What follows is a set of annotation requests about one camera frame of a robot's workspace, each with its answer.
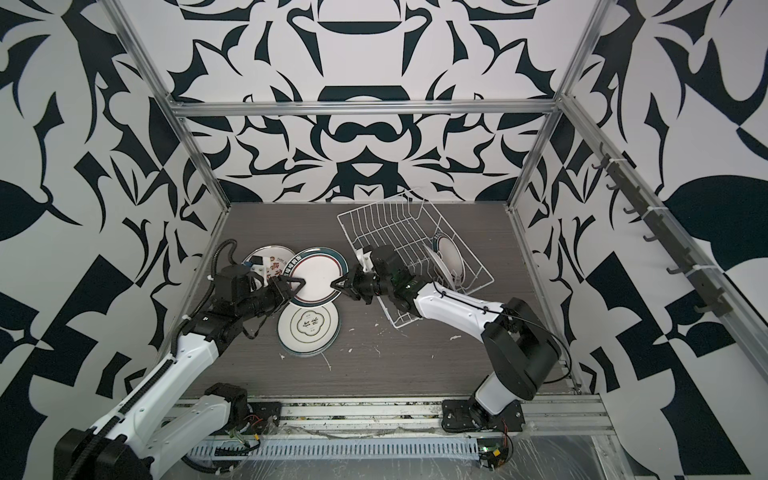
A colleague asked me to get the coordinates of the row plate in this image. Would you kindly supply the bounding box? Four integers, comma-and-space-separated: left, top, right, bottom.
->
422, 232, 466, 290
242, 245, 295, 286

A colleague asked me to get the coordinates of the white wire dish rack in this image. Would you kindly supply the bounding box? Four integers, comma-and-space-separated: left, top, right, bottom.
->
337, 190, 495, 295

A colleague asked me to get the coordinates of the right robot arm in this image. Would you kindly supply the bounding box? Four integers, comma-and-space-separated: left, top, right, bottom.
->
330, 245, 563, 416

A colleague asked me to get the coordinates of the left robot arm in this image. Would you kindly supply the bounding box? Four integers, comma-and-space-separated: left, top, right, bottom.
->
53, 264, 306, 479

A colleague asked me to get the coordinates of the small circuit board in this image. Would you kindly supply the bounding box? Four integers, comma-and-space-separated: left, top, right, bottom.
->
478, 436, 514, 471

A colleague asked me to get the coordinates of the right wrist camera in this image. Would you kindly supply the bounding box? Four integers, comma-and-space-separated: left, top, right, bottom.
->
354, 246, 374, 273

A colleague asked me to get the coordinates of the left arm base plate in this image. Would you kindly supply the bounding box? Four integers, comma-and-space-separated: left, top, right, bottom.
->
236, 401, 282, 436

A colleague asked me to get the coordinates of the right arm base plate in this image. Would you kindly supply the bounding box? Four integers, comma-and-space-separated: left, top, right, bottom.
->
441, 398, 525, 433

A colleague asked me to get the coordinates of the white slotted cable duct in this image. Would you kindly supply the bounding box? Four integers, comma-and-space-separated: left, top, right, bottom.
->
188, 437, 481, 461

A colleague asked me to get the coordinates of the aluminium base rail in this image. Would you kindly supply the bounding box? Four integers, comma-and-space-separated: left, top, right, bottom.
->
161, 392, 616, 442

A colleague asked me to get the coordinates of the wall hook rail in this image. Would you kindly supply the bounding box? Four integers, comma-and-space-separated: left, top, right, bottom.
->
594, 144, 733, 318

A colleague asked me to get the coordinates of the aluminium frame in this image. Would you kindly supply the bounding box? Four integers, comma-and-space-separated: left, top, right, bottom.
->
102, 1, 767, 375

